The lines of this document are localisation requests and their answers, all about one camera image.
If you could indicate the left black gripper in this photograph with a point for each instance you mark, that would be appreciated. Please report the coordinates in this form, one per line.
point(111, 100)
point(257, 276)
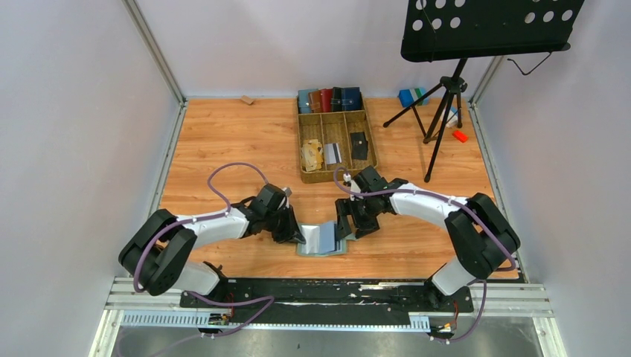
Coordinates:
point(286, 224)

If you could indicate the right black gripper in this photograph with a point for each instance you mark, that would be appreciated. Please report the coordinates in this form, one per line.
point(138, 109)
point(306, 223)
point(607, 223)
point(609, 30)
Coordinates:
point(355, 219)

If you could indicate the green card holder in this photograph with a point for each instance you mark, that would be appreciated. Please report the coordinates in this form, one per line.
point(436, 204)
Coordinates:
point(323, 240)

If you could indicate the grey credit card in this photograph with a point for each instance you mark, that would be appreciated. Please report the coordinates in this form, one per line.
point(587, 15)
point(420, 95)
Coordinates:
point(332, 154)

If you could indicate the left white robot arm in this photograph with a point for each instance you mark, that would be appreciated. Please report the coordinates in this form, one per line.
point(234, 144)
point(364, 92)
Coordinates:
point(157, 255)

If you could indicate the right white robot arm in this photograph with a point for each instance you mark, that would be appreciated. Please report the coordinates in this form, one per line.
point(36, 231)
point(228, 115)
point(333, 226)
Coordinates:
point(483, 240)

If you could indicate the black card in tray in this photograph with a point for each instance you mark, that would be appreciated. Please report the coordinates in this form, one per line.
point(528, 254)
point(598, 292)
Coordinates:
point(359, 146)

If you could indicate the gold cards pile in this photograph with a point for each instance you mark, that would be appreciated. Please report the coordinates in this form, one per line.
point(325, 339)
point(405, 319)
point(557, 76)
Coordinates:
point(311, 155)

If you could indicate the wicker tray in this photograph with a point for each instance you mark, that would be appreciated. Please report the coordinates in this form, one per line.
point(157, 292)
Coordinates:
point(350, 131)

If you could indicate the black wallet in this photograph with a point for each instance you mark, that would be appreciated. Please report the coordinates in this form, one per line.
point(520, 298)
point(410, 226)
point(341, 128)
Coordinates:
point(336, 99)

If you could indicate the dark blue wallet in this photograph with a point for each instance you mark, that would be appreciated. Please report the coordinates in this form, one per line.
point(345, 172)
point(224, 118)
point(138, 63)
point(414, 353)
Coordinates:
point(351, 99)

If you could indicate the light blue wallet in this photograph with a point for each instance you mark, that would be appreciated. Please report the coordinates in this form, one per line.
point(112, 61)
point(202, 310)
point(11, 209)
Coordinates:
point(303, 102)

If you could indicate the brown wallet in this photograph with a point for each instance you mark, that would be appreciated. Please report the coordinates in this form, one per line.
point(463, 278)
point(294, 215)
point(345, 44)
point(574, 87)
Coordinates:
point(314, 98)

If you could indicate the red wallet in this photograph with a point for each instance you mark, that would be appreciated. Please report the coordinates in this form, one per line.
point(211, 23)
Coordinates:
point(326, 97)

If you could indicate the blue green white block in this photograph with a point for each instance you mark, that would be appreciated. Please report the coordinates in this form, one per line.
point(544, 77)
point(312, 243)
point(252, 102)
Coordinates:
point(409, 96)

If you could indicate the red small block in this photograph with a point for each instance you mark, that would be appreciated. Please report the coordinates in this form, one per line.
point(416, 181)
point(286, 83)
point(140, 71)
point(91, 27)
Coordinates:
point(460, 136)

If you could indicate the white blue small object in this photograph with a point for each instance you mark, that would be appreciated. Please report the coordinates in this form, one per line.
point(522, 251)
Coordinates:
point(453, 117)

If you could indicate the small cardboard piece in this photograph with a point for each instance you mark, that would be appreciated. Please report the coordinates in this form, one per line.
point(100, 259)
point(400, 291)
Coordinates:
point(247, 100)

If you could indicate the black music stand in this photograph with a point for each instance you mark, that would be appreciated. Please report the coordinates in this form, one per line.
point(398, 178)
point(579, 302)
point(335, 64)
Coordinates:
point(460, 30)

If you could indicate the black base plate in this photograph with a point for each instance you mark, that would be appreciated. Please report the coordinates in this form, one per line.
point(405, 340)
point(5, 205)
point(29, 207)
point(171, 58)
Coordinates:
point(333, 301)

